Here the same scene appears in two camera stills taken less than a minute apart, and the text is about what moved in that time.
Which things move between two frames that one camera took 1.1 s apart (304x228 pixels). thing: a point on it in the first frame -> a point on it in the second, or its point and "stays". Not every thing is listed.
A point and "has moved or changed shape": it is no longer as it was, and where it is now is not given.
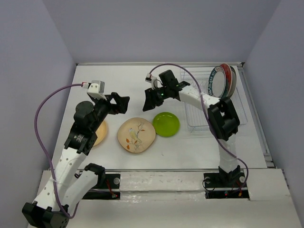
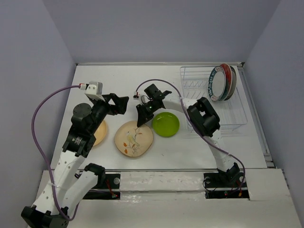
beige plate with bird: [136, 135] has moved or changed shape
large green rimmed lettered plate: [217, 82] stays
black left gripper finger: [120, 106] stays
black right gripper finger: [150, 101] -> [144, 114]
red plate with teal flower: [228, 74] stays
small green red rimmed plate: [234, 82] stays
